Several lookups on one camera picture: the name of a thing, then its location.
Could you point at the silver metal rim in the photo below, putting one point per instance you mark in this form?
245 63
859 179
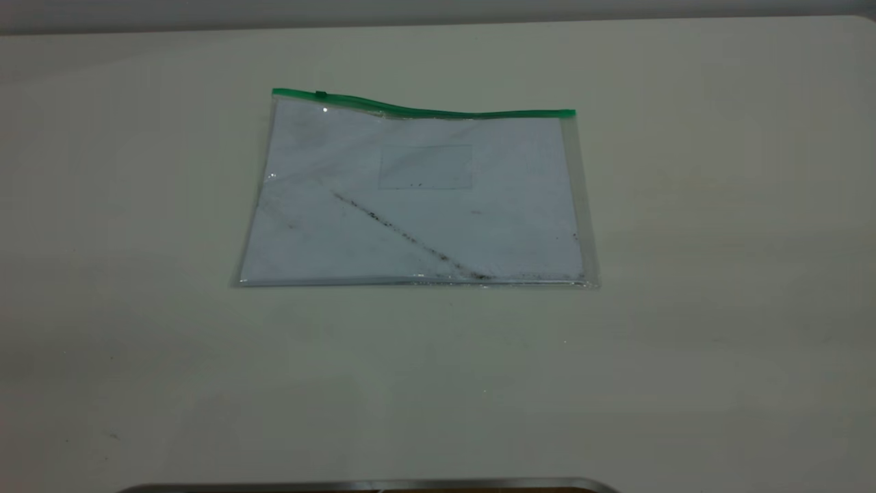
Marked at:
369 486

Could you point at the clear zip bag green zipper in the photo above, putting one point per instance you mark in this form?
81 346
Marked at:
479 233

